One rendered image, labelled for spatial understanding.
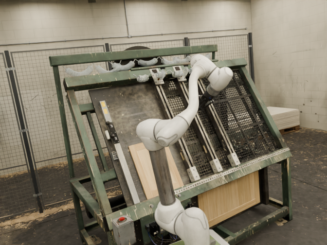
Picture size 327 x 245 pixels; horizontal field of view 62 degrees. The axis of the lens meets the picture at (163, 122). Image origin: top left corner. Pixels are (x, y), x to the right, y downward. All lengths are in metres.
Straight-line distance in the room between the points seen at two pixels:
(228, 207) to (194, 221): 1.58
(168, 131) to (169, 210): 0.55
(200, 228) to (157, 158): 0.47
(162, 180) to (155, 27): 6.30
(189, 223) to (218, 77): 0.92
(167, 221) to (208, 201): 1.25
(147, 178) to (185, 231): 0.82
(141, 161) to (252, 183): 1.50
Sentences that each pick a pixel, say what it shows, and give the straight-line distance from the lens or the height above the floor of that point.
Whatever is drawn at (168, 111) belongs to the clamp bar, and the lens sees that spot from 2.70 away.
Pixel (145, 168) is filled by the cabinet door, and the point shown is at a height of 1.11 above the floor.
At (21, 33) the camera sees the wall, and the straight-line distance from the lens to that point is 7.15.
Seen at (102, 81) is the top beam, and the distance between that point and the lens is 2.56.
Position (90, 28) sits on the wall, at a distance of 7.24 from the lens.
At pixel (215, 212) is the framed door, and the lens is 3.11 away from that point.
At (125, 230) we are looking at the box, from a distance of 2.03.
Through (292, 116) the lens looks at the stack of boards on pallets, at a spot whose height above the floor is 0.40.
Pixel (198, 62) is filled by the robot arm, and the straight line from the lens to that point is 1.82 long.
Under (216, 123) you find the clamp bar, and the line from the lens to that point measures 2.90.
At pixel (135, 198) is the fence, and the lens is 2.31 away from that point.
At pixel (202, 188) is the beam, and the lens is 2.58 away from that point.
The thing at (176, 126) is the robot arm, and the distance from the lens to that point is 1.47.
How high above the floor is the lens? 1.91
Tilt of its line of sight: 10 degrees down
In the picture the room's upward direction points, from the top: 7 degrees counter-clockwise
